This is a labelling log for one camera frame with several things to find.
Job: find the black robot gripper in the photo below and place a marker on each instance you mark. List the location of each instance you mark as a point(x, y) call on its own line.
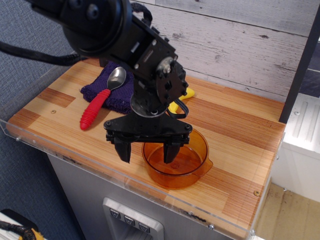
point(123, 131)

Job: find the orange transparent plastic pot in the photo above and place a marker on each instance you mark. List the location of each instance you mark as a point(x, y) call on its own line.
point(191, 163)

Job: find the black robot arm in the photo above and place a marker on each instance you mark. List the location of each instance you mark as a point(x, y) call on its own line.
point(108, 29)

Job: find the yellow toy banana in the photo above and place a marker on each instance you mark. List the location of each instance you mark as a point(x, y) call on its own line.
point(173, 107)

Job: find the grey toy fridge cabinet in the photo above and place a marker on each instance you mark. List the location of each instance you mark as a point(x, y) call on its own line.
point(86, 190)

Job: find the silver dispenser button panel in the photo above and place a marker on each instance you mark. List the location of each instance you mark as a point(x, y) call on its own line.
point(126, 223)

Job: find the clear acrylic table guard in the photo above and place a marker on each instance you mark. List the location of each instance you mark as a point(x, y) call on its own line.
point(242, 130)

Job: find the yellow black object corner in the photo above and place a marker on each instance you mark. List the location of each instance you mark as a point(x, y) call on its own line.
point(24, 233)

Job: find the white ribbed appliance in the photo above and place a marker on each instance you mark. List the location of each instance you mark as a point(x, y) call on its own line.
point(297, 164)

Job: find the red handled metal spoon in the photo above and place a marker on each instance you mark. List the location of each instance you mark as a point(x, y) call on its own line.
point(114, 81)

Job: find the black vertical post right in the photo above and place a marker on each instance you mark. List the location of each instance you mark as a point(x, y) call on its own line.
point(304, 62)

